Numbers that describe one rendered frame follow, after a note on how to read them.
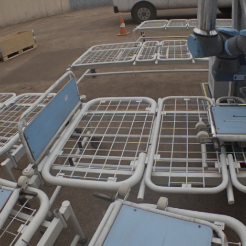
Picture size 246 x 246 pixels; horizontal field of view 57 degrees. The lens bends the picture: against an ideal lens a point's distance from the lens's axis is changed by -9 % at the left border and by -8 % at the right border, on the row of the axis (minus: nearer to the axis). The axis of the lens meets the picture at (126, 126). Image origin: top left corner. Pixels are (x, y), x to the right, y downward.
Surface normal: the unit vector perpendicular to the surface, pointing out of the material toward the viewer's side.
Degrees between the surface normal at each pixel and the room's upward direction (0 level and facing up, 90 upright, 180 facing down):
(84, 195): 0
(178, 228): 8
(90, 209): 0
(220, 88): 90
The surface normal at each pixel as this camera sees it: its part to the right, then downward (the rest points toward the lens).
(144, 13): -0.07, 0.54
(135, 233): 0.00, -0.82
